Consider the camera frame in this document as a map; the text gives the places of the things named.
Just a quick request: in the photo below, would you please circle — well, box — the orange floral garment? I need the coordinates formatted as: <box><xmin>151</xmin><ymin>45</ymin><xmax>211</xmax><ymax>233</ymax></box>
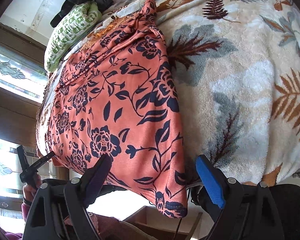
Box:
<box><xmin>46</xmin><ymin>0</ymin><xmax>187</xmax><ymax>218</ymax></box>

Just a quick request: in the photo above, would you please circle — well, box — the person's left hand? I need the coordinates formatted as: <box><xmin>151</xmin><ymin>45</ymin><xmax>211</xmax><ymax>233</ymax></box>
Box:
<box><xmin>23</xmin><ymin>174</ymin><xmax>42</xmax><ymax>206</ymax></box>

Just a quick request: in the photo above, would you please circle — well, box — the leaf pattern fleece blanket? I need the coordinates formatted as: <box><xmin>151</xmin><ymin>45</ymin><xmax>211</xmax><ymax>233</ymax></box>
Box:
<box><xmin>36</xmin><ymin>0</ymin><xmax>300</xmax><ymax>185</ymax></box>

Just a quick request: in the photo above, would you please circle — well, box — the green white patterned pillow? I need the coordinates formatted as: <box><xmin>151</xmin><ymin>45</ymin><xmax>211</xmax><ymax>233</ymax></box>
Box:
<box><xmin>44</xmin><ymin>2</ymin><xmax>102</xmax><ymax>72</ymax></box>

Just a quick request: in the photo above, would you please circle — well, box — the black cloth on pillow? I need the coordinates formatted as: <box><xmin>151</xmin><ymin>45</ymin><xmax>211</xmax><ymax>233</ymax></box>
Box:
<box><xmin>50</xmin><ymin>0</ymin><xmax>114</xmax><ymax>28</ymax></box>

